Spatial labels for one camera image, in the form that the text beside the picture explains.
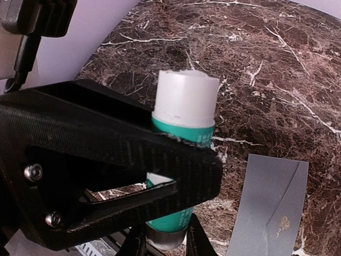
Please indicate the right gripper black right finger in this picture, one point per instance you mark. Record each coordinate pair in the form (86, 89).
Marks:
(197, 242)

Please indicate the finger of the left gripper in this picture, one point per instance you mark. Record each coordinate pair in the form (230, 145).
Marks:
(87, 103)

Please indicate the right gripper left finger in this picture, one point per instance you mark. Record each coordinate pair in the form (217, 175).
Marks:
(135, 243)

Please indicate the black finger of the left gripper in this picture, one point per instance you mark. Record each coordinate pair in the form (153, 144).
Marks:
(75, 176)

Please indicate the grey envelope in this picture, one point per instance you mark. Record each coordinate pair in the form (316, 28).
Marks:
(270, 208)

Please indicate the white slotted cable duct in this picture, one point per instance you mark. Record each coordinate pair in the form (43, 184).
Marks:
(96, 248)

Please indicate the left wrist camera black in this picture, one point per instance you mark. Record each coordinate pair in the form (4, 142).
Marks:
(33, 20)

